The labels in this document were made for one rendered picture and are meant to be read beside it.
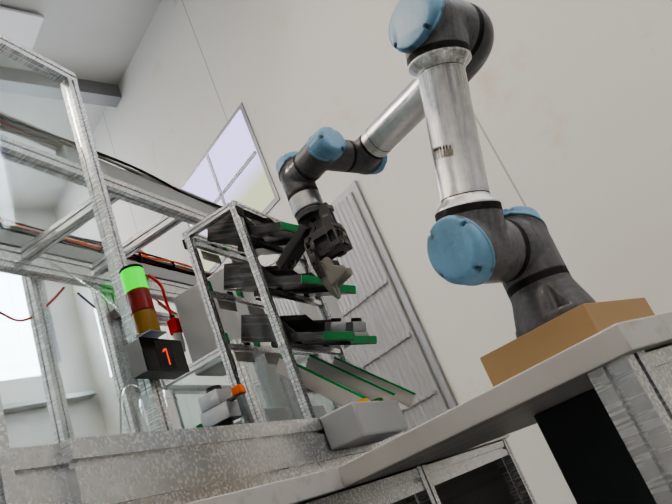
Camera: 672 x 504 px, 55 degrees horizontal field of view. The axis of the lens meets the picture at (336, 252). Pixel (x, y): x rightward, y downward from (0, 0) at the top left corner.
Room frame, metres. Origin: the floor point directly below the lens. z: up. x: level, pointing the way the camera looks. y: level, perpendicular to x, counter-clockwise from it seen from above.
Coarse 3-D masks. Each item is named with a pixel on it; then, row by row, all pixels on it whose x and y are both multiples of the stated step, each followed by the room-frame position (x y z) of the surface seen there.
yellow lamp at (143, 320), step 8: (136, 312) 1.20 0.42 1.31; (144, 312) 1.20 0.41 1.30; (152, 312) 1.21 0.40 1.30; (136, 320) 1.20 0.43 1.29; (144, 320) 1.20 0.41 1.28; (152, 320) 1.21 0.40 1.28; (136, 328) 1.20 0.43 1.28; (144, 328) 1.20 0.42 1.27; (152, 328) 1.21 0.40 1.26; (160, 328) 1.23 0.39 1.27; (136, 336) 1.21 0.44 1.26
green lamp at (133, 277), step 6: (126, 270) 1.20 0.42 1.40; (132, 270) 1.20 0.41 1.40; (138, 270) 1.21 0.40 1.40; (120, 276) 1.21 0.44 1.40; (126, 276) 1.20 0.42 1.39; (132, 276) 1.20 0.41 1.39; (138, 276) 1.21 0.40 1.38; (144, 276) 1.22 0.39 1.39; (126, 282) 1.20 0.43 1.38; (132, 282) 1.20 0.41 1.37; (138, 282) 1.20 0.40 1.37; (144, 282) 1.22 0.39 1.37; (126, 288) 1.20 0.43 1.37; (132, 288) 1.20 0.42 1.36
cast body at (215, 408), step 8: (208, 392) 1.16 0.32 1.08; (216, 392) 1.15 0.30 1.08; (224, 392) 1.17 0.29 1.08; (200, 400) 1.16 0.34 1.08; (208, 400) 1.16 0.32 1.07; (216, 400) 1.15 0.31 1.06; (224, 400) 1.16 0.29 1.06; (200, 408) 1.16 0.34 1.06; (208, 408) 1.16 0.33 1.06; (216, 408) 1.15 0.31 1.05; (224, 408) 1.15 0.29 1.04; (232, 408) 1.16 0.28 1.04; (200, 416) 1.17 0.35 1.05; (208, 416) 1.16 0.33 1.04; (216, 416) 1.15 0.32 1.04; (224, 416) 1.15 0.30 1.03; (232, 416) 1.15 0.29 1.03; (240, 416) 1.18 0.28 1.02; (208, 424) 1.16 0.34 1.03; (216, 424) 1.16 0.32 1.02
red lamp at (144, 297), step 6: (138, 288) 1.20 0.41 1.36; (144, 288) 1.21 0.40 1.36; (126, 294) 1.21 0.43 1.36; (132, 294) 1.20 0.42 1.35; (138, 294) 1.20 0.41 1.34; (144, 294) 1.21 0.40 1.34; (150, 294) 1.23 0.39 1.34; (132, 300) 1.20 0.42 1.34; (138, 300) 1.20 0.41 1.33; (144, 300) 1.21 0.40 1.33; (150, 300) 1.22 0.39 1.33; (132, 306) 1.20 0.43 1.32; (138, 306) 1.20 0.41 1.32; (144, 306) 1.20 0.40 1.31; (150, 306) 1.21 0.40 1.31; (132, 312) 1.20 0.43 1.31
